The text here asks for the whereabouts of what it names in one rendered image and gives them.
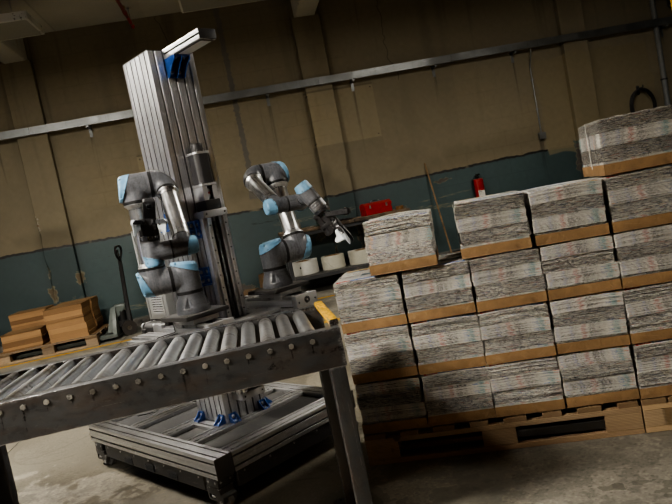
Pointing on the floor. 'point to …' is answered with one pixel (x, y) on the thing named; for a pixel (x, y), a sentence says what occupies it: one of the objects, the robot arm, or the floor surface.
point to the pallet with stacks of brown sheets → (52, 329)
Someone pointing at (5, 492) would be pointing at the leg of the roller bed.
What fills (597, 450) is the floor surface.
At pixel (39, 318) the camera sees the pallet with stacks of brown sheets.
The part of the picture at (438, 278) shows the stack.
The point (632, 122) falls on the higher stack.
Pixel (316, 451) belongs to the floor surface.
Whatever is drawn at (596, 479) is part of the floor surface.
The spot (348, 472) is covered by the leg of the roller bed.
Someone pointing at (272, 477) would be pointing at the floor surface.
